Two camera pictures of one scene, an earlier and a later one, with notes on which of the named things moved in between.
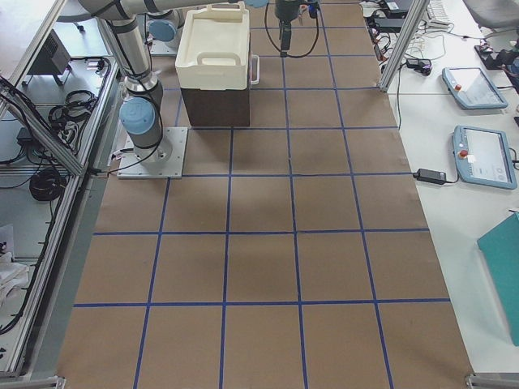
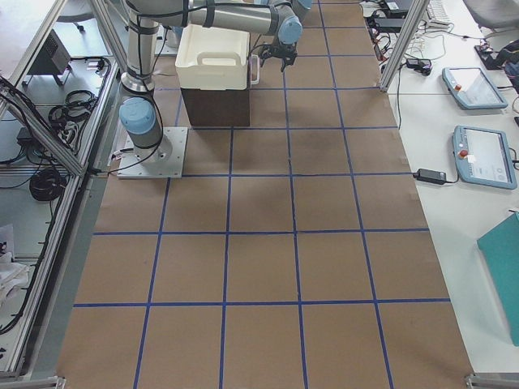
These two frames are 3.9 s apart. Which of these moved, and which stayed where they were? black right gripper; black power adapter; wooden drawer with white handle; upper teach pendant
Moved: black right gripper
Stayed: wooden drawer with white handle; upper teach pendant; black power adapter
